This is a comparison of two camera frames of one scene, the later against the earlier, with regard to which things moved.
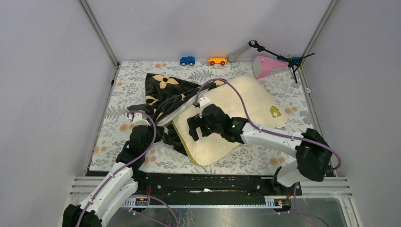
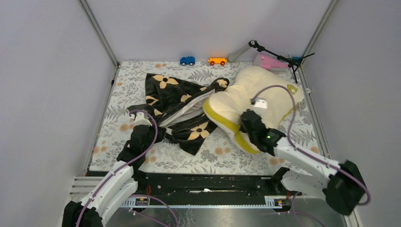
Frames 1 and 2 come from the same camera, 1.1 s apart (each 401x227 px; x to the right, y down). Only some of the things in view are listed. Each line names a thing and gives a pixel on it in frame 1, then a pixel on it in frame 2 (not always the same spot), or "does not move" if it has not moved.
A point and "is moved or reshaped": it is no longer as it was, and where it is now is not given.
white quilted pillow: (262, 107) is moved or reshaped
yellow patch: (273, 109) -> (292, 89)
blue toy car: (188, 60) does not move
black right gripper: (196, 121) -> (241, 128)
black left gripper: (151, 128) does not move
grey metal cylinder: (231, 56) does not move
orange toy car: (213, 60) does not move
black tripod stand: (294, 63) does not move
